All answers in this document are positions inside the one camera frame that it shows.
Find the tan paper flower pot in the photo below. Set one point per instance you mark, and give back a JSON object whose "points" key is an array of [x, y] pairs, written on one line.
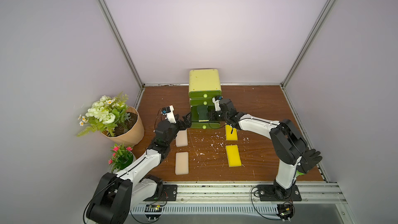
{"points": [[134, 133]]}

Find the white flower bouquet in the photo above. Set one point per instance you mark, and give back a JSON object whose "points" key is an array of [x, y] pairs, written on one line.
{"points": [[108, 115]]}

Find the cream sponge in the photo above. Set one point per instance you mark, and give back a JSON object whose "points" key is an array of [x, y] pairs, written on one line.
{"points": [[182, 163], [181, 139]]}

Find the left controller board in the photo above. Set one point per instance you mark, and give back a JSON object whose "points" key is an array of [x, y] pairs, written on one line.
{"points": [[153, 212]]}

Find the aluminium front rail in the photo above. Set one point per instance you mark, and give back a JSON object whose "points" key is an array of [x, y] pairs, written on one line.
{"points": [[228, 192]]}

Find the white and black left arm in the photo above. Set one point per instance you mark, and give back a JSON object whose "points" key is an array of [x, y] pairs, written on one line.
{"points": [[116, 194]]}

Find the controller board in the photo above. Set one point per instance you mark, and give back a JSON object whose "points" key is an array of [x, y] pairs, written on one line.
{"points": [[286, 211], [153, 212]]}

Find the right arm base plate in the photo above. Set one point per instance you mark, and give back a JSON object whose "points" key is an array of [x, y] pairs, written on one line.
{"points": [[275, 193]]}

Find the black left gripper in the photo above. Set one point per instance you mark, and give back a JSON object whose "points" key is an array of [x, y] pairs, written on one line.
{"points": [[185, 124]]}

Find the small pink flower pot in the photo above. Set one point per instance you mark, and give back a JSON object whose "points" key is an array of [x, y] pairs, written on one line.
{"points": [[122, 157]]}

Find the green bottom drawer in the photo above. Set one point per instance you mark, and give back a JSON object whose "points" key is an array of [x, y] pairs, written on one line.
{"points": [[210, 124]]}

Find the right controller board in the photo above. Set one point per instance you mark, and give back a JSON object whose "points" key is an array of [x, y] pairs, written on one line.
{"points": [[286, 211]]}

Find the dark green sponge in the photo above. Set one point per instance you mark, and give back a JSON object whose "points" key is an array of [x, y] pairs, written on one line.
{"points": [[202, 113]]}

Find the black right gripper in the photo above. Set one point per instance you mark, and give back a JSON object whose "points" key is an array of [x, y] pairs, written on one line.
{"points": [[222, 109]]}

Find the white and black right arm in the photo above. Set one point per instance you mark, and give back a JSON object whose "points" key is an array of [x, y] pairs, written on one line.
{"points": [[288, 143]]}

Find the yellow-green drawer cabinet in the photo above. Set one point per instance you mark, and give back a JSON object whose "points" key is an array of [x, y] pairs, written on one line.
{"points": [[204, 79]]}

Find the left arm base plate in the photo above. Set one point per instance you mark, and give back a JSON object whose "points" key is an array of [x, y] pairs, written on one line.
{"points": [[164, 193]]}

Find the black garden glove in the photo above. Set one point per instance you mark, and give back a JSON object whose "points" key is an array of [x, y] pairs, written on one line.
{"points": [[310, 159]]}

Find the yellow sponge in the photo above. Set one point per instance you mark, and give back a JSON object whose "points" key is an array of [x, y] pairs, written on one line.
{"points": [[233, 156], [231, 133]]}

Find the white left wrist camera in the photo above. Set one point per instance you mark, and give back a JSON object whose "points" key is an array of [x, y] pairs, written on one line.
{"points": [[168, 112]]}

